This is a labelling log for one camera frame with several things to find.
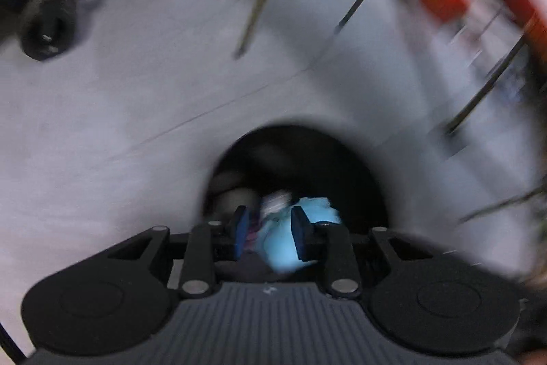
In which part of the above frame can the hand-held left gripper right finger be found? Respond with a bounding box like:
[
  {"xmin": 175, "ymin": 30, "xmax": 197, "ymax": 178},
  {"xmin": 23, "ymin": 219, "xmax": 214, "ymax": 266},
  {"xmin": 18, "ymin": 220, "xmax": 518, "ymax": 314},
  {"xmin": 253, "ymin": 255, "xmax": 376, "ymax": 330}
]
[{"xmin": 291, "ymin": 206, "xmax": 445, "ymax": 299}]

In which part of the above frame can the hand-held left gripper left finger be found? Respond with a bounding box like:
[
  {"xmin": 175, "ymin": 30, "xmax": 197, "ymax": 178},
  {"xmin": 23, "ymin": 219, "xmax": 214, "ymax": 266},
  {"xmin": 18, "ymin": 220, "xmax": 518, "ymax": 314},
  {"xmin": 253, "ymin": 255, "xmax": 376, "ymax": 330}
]
[{"xmin": 107, "ymin": 206, "xmax": 249, "ymax": 298}]

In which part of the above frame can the light blue plush toy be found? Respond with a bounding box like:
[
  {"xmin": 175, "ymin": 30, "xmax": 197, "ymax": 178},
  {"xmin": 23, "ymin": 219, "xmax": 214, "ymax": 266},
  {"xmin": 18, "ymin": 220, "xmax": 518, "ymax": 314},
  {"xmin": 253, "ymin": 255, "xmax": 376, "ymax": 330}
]
[{"xmin": 256, "ymin": 196, "xmax": 343, "ymax": 273}]

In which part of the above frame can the black round trash bin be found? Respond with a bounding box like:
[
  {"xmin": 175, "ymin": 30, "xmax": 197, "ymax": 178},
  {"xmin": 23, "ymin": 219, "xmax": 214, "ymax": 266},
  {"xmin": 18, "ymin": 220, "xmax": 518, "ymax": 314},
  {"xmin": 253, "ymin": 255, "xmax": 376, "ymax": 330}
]
[{"xmin": 200, "ymin": 125, "xmax": 393, "ymax": 239}]

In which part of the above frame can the black cable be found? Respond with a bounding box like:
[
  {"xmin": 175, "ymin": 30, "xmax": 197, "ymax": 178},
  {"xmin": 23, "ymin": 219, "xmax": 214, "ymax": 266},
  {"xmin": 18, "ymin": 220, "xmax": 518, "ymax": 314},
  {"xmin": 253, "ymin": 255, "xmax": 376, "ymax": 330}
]
[{"xmin": 0, "ymin": 322, "xmax": 27, "ymax": 365}]

